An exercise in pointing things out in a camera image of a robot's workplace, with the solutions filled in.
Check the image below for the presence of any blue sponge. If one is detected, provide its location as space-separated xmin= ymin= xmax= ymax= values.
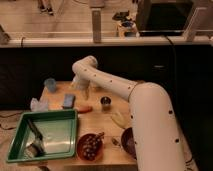
xmin=62 ymin=94 xmax=75 ymax=108

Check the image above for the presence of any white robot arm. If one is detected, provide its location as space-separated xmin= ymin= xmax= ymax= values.
xmin=72 ymin=56 xmax=186 ymax=171

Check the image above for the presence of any green plastic tray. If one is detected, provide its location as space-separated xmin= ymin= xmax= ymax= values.
xmin=7 ymin=109 xmax=78 ymax=163

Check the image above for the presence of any black brush in tray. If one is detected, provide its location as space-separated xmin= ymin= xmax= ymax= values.
xmin=25 ymin=119 xmax=45 ymax=158

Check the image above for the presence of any orange carrot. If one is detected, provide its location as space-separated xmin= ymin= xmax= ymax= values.
xmin=76 ymin=106 xmax=93 ymax=114

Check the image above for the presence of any blue plastic cup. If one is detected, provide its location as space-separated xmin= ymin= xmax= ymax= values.
xmin=44 ymin=78 xmax=56 ymax=93

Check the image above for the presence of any wooden table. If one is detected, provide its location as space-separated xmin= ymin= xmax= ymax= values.
xmin=22 ymin=82 xmax=137 ymax=169

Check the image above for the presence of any small metal clip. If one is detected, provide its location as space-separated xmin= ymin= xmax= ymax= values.
xmin=111 ymin=138 xmax=121 ymax=147

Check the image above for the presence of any purple bowl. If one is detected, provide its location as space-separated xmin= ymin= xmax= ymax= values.
xmin=121 ymin=127 xmax=136 ymax=158

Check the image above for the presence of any black monitor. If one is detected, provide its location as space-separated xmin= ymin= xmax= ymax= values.
xmin=136 ymin=0 xmax=193 ymax=35

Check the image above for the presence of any grey metal post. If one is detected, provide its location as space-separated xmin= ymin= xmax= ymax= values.
xmin=92 ymin=8 xmax=101 ymax=43

